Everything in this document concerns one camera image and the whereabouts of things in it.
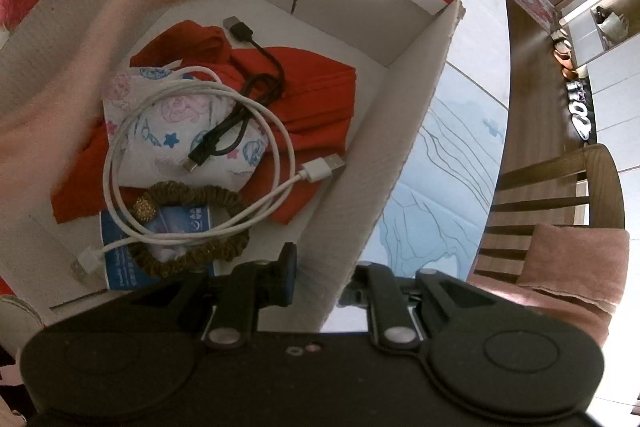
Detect white cardboard box red trim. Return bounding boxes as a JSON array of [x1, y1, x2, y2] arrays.
[[0, 0, 466, 333]]

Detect black cable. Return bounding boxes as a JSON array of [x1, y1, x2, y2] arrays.
[[185, 16, 287, 174]]

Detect patterned doormat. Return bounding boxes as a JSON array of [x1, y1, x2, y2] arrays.
[[507, 0, 558, 30]]

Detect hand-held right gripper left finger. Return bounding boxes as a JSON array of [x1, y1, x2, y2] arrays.
[[127, 241, 299, 351]]

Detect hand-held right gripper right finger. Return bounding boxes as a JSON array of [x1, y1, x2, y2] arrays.
[[337, 259, 493, 354]]

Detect printed blue table mat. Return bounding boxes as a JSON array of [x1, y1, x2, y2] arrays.
[[360, 62, 508, 280]]

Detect brown slippers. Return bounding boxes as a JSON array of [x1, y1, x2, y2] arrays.
[[550, 27, 581, 80]]

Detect wooden chair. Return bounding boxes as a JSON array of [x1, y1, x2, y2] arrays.
[[470, 143, 626, 288]]

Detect brown scrunchie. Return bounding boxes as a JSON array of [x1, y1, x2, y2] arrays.
[[127, 181, 251, 279]]

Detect black and white footwear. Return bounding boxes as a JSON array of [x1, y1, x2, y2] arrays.
[[565, 77, 598, 142]]

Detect white printed face mask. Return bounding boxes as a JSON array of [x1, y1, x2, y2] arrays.
[[102, 66, 268, 192]]

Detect white cable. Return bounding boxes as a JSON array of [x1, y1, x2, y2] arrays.
[[75, 66, 347, 282]]

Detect white tote bag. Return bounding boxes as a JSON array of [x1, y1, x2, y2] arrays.
[[590, 6, 630, 52]]

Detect red cloth bag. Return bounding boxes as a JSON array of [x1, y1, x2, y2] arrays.
[[52, 19, 358, 225]]

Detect blue printed card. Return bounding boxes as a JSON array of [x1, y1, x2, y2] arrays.
[[99, 204, 216, 292]]

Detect white wall cabinet unit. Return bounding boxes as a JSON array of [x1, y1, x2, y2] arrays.
[[555, 0, 640, 172]]

